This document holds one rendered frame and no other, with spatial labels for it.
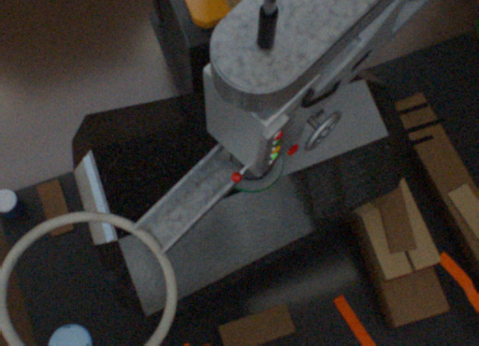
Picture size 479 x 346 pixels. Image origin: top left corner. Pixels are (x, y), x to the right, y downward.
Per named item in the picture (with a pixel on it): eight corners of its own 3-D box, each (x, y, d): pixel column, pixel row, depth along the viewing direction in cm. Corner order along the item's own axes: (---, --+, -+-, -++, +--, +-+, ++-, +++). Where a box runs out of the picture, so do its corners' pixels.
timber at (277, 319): (226, 355, 295) (227, 354, 284) (218, 328, 299) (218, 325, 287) (293, 332, 299) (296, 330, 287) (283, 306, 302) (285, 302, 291)
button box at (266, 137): (274, 150, 195) (282, 110, 168) (281, 155, 195) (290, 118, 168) (254, 168, 193) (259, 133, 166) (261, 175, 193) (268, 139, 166)
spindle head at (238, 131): (286, 58, 219) (301, -24, 176) (338, 103, 214) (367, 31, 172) (206, 134, 210) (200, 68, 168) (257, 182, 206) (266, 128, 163)
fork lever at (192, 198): (283, 71, 221) (283, 64, 217) (327, 110, 217) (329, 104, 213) (126, 222, 208) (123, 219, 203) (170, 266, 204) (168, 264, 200)
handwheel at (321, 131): (315, 105, 211) (322, 84, 197) (340, 126, 209) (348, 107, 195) (282, 137, 208) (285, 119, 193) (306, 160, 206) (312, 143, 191)
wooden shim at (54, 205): (36, 186, 317) (36, 185, 315) (59, 180, 318) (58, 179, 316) (52, 237, 310) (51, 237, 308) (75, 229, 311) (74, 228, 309)
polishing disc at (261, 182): (216, 186, 230) (216, 185, 229) (224, 127, 237) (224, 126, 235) (279, 194, 230) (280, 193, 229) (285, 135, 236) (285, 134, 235)
